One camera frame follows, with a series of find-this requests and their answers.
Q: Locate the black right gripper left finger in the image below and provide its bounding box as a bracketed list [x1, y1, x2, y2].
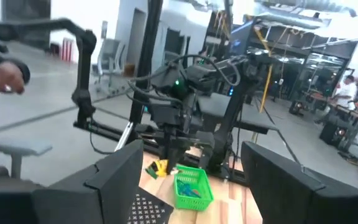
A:
[0, 139, 145, 224]

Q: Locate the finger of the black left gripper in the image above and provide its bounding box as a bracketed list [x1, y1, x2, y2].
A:
[165, 136, 183, 175]

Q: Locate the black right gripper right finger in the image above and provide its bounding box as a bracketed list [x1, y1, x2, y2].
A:
[241, 141, 358, 224]

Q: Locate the green yellow crayon box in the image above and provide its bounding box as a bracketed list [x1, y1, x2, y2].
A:
[144, 159, 170, 179]

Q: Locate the black perforated metal shelf riser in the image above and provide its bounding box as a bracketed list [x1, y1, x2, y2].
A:
[126, 186, 175, 224]

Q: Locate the green plastic basket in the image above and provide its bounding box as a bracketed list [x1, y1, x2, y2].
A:
[173, 164, 214, 212]

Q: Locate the black desk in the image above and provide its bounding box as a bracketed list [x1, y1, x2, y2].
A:
[197, 93, 279, 134]

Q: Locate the grey office chair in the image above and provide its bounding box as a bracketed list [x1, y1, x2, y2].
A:
[91, 39, 127, 94]

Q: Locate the grey chair armrest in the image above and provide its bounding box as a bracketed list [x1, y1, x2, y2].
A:
[0, 141, 53, 180]

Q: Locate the person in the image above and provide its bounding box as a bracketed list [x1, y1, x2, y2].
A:
[334, 74, 358, 110]
[0, 58, 32, 177]

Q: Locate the person's hand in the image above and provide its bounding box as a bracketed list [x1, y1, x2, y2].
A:
[0, 60, 27, 95]

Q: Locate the black frame post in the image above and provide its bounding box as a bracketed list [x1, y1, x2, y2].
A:
[129, 0, 164, 125]

